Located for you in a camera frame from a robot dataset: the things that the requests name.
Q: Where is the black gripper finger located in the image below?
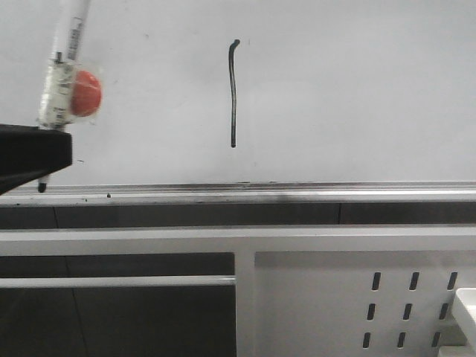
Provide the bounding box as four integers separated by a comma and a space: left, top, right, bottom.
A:
1, 124, 72, 194

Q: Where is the white whiteboard marker black tip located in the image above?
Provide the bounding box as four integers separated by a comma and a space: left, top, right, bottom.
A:
36, 0, 92, 193

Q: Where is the red round magnet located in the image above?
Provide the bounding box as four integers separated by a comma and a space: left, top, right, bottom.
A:
70, 66, 103, 123

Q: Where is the white whiteboard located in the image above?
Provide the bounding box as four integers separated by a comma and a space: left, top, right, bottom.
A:
0, 0, 476, 187

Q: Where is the white perforated metal panel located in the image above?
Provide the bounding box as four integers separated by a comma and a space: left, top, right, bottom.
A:
255, 251, 475, 356

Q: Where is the white plastic bin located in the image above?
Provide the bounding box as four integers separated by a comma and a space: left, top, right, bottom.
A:
437, 288, 475, 356

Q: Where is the aluminium whiteboard tray rail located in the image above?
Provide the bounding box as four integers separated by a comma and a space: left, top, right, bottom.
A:
1, 181, 475, 207

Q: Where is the white metal frame rack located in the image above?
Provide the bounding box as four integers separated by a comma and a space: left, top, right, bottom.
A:
1, 226, 475, 356

